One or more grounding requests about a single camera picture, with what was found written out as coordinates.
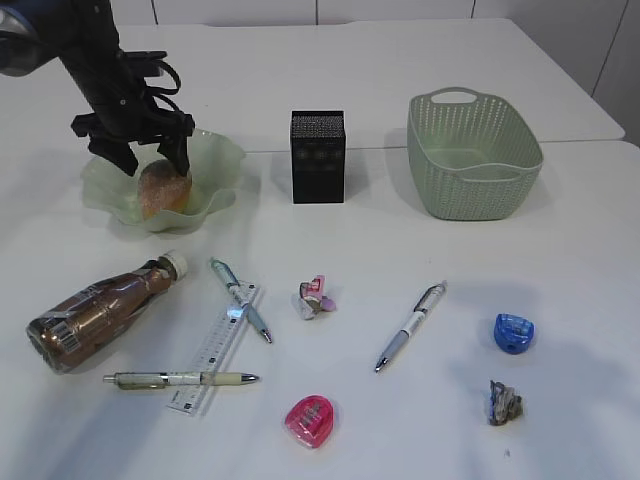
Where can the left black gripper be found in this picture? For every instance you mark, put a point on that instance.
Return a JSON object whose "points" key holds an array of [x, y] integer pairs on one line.
{"points": [[129, 93]]}

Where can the sugared bread roll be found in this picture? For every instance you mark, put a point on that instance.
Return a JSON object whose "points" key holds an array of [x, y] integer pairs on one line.
{"points": [[161, 187]]}

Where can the brown drink bottle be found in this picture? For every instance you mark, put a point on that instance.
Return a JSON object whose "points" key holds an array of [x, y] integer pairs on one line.
{"points": [[71, 332]]}

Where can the grey paper ball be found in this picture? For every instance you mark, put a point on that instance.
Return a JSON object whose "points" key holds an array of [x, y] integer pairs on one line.
{"points": [[505, 404]]}

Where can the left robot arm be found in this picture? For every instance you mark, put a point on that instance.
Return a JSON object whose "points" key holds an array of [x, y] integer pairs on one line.
{"points": [[36, 32]]}

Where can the green wavy glass plate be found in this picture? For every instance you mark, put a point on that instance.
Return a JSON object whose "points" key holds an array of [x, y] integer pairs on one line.
{"points": [[215, 167]]}

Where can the blue grip pen on ruler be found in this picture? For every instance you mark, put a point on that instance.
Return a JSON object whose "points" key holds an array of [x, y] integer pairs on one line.
{"points": [[233, 286]]}

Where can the black square pen holder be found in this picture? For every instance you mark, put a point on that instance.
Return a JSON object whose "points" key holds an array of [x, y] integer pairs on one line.
{"points": [[318, 154]]}

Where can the cream grip pen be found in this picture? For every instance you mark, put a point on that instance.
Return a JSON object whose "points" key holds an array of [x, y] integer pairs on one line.
{"points": [[161, 380]]}

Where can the pink pencil sharpener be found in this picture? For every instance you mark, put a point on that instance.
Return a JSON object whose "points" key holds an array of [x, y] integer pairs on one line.
{"points": [[311, 421]]}

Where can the grey grip pen right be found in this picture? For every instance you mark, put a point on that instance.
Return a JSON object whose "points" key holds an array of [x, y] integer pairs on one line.
{"points": [[422, 309]]}

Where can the green plastic woven basket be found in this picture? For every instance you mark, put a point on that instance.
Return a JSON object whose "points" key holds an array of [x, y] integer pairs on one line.
{"points": [[472, 156]]}

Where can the blue pencil sharpener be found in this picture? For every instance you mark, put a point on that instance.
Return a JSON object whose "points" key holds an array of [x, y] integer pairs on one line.
{"points": [[513, 334]]}

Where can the clear plastic ruler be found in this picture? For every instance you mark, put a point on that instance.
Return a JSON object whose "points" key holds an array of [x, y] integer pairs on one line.
{"points": [[210, 356]]}

